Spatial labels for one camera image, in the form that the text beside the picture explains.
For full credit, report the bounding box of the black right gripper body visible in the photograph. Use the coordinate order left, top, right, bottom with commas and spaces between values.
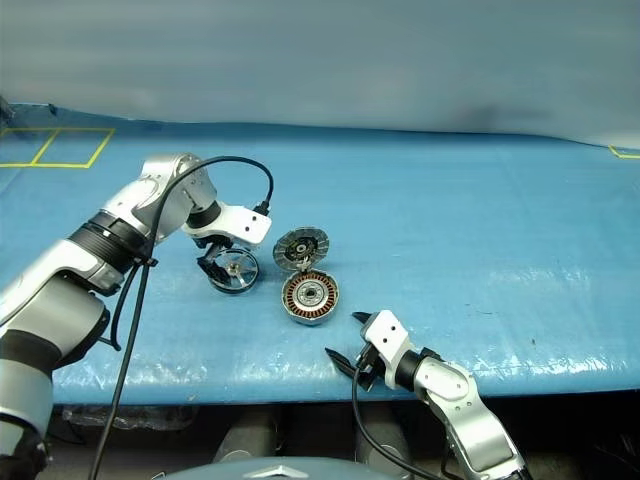
352, 340, 386, 394

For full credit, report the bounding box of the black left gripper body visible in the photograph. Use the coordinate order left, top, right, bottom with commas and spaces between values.
193, 233, 235, 260

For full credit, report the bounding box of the silver spoked rotor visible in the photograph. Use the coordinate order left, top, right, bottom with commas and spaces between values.
207, 247, 261, 296

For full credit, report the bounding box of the silver motor housing with copper coils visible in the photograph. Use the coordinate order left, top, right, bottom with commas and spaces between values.
280, 267, 340, 326

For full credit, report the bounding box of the silver motor lid with circuit board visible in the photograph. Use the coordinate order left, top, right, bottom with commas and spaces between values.
272, 226, 331, 274

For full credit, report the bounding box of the grey robot torso with emblem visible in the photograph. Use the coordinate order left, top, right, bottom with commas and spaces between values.
164, 453, 374, 480

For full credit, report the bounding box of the crinkled clear plastic film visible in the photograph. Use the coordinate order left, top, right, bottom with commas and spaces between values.
60, 404, 197, 432

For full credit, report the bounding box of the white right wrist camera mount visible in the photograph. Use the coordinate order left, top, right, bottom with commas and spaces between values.
360, 309, 412, 389

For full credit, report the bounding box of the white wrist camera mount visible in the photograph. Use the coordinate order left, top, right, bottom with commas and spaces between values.
182, 199, 273, 251
360, 309, 412, 389

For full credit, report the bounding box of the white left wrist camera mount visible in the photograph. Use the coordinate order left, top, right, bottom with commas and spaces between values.
182, 199, 273, 251

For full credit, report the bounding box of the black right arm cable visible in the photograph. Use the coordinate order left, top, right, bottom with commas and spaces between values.
350, 362, 451, 480

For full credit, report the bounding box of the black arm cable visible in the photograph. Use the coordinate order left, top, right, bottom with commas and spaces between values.
88, 156, 275, 480
350, 362, 451, 480

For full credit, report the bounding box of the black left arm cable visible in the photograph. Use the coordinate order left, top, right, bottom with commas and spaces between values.
88, 156, 275, 480

